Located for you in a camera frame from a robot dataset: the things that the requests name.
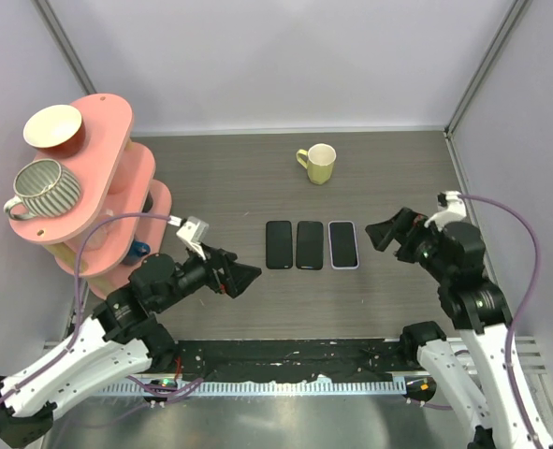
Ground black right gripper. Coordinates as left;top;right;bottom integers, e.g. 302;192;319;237
366;205;453;282

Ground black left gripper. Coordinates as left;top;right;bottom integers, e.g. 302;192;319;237
154;239;261;312

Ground lilac phone case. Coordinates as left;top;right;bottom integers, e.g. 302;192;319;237
327;220;361;271

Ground blue-edged smartphone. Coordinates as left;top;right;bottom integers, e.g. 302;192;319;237
266;221;293;269

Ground black phone case two holes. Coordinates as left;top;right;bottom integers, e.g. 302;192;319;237
296;221;324;270

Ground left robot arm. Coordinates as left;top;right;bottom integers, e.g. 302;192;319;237
0;246;262;448

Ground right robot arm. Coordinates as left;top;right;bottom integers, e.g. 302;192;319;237
366;208;553;448

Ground blue cup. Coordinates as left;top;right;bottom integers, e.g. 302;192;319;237
121;239;151;266

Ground yellow faceted mug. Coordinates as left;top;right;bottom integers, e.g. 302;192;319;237
296;143;337;185

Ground pink tiered shelf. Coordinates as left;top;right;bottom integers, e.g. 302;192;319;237
8;94;172;298

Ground clear glass cup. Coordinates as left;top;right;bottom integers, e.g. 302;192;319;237
71;209;114;252

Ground striped grey mug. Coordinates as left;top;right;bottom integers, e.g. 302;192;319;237
4;159;81;221

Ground red bowl white inside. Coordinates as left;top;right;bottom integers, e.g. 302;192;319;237
22;104;86;159

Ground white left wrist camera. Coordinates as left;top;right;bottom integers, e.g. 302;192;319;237
168;215;209;260

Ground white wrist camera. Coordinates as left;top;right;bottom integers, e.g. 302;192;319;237
168;215;209;260
424;191;467;231

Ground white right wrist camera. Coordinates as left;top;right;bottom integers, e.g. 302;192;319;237
424;191;467;231

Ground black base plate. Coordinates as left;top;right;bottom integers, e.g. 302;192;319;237
122;337;456;383

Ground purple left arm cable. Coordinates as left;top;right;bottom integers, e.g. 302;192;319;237
0;212;207;427

